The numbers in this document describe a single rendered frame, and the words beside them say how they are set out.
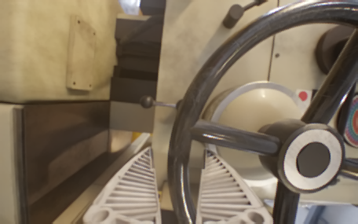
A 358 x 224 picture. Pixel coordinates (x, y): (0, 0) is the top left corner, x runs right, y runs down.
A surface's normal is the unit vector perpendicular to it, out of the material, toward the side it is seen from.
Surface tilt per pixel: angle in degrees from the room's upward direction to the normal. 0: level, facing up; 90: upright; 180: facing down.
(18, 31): 57
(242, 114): 112
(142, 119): 90
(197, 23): 90
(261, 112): 94
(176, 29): 90
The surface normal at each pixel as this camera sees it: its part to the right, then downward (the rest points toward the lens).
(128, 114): 0.00, 0.10
